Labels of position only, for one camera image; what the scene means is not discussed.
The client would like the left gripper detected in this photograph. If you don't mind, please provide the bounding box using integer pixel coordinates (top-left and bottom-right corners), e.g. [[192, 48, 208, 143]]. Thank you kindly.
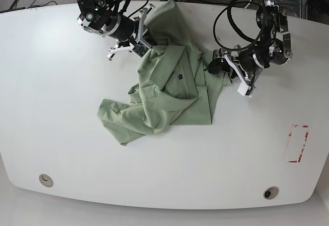
[[208, 48, 264, 89]]

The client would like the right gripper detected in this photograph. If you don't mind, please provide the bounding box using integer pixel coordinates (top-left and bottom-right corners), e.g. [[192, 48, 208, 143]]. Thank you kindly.
[[106, 3, 156, 62]]

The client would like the green t-shirt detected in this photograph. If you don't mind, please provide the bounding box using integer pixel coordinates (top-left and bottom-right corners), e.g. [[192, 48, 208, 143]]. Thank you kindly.
[[98, 0, 231, 145]]

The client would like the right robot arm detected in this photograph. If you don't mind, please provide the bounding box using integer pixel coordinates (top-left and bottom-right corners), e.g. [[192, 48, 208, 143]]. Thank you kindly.
[[77, 0, 157, 60]]

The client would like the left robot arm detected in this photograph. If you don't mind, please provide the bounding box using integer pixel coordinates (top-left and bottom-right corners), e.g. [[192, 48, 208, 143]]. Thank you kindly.
[[208, 0, 293, 92]]

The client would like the red tape rectangle marking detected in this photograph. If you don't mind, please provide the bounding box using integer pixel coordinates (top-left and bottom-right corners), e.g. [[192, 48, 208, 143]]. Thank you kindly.
[[285, 125, 309, 163]]

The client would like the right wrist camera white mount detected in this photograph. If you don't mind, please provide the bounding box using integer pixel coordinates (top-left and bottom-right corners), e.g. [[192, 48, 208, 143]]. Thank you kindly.
[[107, 7, 152, 58]]

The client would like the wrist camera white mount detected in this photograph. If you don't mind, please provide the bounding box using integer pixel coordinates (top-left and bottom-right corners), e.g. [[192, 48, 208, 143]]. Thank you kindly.
[[224, 54, 253, 98], [107, 7, 152, 58]]

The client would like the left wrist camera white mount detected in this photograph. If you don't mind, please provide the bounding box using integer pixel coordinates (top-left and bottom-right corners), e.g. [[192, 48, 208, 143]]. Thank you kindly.
[[224, 54, 253, 98]]

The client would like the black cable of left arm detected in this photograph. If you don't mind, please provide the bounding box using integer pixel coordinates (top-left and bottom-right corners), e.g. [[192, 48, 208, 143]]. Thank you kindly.
[[213, 0, 276, 54]]

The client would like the right table cable grommet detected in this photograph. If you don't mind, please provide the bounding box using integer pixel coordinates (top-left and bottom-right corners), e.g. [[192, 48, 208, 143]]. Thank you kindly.
[[263, 186, 279, 200]]

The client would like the table cable grommet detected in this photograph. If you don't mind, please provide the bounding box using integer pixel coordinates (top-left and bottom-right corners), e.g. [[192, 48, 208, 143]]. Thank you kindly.
[[263, 186, 279, 200], [39, 174, 53, 188]]

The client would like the left table cable grommet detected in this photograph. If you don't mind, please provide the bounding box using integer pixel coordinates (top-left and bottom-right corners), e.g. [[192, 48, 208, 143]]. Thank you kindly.
[[39, 174, 53, 188]]

